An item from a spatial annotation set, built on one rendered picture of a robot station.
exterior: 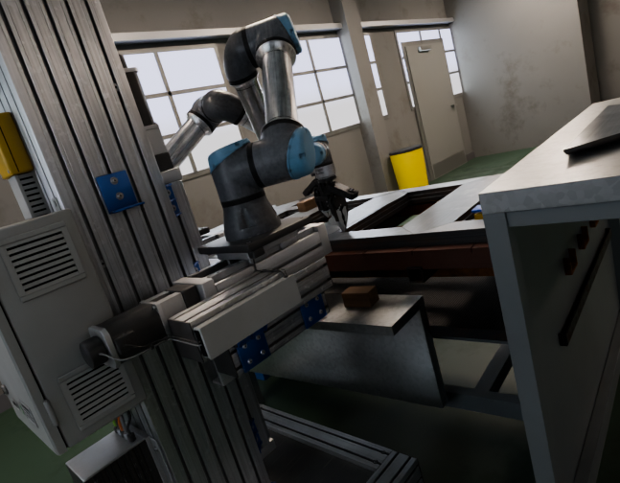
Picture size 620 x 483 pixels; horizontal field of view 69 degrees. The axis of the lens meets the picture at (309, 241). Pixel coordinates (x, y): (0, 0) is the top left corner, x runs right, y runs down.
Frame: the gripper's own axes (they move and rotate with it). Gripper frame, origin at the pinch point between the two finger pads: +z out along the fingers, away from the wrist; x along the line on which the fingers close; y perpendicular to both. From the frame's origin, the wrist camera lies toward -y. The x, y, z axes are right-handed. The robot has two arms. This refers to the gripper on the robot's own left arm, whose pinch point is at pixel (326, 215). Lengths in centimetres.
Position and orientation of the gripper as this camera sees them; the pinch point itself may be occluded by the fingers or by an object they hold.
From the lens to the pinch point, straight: 207.4
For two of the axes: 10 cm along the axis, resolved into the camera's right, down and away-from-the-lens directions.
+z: 2.8, 9.4, 2.2
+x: 6.1, -3.5, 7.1
